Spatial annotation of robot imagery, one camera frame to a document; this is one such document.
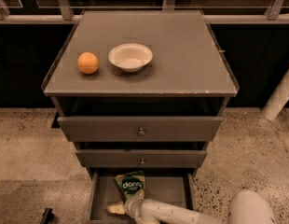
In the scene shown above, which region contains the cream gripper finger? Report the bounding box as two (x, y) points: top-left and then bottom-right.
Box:
(107, 202), (125, 215)

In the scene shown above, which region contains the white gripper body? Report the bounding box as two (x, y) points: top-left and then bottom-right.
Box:
(124, 196), (145, 218)

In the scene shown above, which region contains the green rice chip bag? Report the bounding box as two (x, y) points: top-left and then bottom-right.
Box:
(115, 170), (145, 201)

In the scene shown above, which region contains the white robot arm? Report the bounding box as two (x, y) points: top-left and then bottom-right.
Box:
(107, 189), (277, 224)

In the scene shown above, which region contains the grey bottom drawer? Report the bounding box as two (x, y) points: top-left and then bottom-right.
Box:
(85, 170), (196, 224)

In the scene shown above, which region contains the grey drawer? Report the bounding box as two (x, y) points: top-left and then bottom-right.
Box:
(85, 170), (196, 224)
(58, 116), (222, 142)
(76, 149), (207, 168)

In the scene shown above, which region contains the grey middle drawer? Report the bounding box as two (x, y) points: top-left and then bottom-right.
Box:
(76, 149), (207, 168)

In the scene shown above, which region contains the grey top drawer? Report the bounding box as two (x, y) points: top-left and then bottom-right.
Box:
(58, 116), (222, 142)

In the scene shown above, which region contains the grey drawer cabinet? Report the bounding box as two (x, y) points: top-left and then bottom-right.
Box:
(42, 11), (239, 175)

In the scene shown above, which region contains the black object on floor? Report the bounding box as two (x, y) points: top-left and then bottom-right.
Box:
(40, 208), (54, 224)

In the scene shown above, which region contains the white bowl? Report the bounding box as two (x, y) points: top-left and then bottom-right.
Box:
(108, 43), (153, 72)

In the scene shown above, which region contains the orange fruit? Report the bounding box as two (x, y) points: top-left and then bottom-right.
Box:
(77, 52), (99, 75)

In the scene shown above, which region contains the white pipe post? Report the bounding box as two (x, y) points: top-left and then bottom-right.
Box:
(262, 68), (289, 120)

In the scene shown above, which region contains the metal window frame rail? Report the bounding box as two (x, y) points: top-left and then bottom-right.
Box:
(0, 0), (289, 24)

